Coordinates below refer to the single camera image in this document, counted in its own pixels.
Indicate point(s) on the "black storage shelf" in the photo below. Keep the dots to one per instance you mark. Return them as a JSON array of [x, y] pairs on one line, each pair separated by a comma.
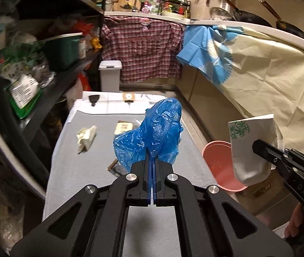
[[26, 144]]

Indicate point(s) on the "cream tissue paper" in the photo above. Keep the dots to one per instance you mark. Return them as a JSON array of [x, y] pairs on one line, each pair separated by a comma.
[[85, 138]]

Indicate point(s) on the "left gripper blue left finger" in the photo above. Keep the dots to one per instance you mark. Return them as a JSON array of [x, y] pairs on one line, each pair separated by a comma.
[[110, 208]]

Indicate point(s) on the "cream cloth cover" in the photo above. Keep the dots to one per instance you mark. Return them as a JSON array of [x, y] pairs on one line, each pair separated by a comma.
[[266, 77]]

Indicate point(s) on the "green white food bag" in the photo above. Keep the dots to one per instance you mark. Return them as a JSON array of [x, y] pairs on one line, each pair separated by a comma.
[[16, 67]]

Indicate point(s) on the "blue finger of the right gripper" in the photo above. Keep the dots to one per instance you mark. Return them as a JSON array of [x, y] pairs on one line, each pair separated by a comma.
[[296, 158], [273, 155]]

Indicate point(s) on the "blue plastic bag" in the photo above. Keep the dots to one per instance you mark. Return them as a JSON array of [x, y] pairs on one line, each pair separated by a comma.
[[158, 136]]

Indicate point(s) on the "person right hand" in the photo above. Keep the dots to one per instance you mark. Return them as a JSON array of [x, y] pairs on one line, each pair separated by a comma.
[[296, 220]]

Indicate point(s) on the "white paper bag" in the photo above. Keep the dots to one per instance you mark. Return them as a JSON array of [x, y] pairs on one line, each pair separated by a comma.
[[247, 137]]

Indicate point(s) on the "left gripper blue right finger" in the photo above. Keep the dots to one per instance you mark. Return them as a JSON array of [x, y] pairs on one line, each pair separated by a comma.
[[196, 210]]

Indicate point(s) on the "blue patterned cloth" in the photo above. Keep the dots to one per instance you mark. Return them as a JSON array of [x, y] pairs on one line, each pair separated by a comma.
[[206, 49]]

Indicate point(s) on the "yellow toy figure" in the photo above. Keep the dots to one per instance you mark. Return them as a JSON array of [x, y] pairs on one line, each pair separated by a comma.
[[95, 42]]

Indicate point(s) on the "white small trash can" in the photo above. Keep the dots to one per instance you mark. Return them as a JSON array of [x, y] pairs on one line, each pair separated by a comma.
[[110, 75]]

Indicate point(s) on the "green storage box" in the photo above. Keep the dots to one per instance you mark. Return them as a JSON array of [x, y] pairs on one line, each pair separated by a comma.
[[61, 51]]

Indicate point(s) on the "white printed table cover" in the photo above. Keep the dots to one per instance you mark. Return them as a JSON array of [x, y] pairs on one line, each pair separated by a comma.
[[102, 103]]

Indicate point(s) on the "black frying pan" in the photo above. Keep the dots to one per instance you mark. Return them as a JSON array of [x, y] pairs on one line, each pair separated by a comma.
[[247, 17]]

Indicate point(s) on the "pink plastic bin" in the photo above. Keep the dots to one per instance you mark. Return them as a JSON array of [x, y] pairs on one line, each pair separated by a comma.
[[218, 157]]

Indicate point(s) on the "black foil pouch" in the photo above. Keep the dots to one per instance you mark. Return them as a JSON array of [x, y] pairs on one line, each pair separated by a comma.
[[117, 169]]

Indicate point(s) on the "red plaid shirt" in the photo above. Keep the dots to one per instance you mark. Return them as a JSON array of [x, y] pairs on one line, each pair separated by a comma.
[[147, 48]]

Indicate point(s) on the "black spice rack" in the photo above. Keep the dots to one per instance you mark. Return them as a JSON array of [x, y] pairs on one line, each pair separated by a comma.
[[179, 9]]

